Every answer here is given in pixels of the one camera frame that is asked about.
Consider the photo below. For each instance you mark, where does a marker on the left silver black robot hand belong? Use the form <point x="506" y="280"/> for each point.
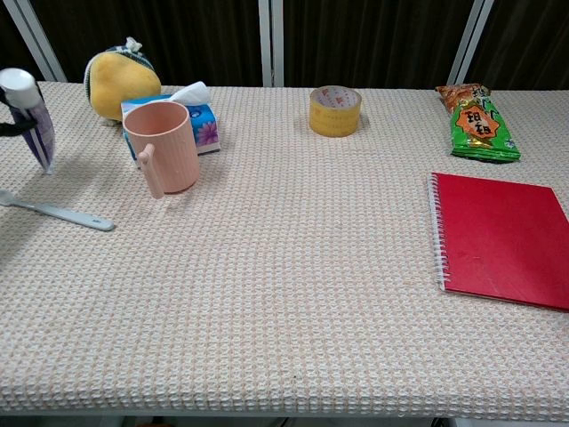
<point x="9" y="129"/>

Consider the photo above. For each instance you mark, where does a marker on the purple toothpaste tube white cap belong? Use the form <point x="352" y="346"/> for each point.
<point x="39" y="129"/>

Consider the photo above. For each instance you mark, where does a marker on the light grey toothbrush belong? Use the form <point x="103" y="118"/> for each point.
<point x="66" y="216"/>

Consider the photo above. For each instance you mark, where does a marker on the pink plastic mug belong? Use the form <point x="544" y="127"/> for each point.
<point x="171" y="147"/>

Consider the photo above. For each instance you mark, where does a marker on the yellow plush toy striped hat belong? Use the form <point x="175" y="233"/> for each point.
<point x="120" y="82"/>

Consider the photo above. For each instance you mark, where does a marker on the blue floral tissue pack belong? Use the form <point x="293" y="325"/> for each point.
<point x="205" y="130"/>

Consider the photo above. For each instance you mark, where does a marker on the beige waffle tablecloth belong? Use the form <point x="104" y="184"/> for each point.
<point x="275" y="267"/>

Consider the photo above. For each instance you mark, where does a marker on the yellow clear tape roll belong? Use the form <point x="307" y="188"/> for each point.
<point x="331" y="122"/>

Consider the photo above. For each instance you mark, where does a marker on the green orange snack bag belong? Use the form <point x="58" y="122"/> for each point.
<point x="482" y="129"/>

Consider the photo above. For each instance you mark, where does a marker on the red spiral notebook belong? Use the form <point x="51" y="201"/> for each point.
<point x="502" y="240"/>

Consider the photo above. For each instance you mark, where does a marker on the grey aluminium frame post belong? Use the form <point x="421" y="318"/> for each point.
<point x="271" y="44"/>
<point x="37" y="40"/>
<point x="471" y="40"/>

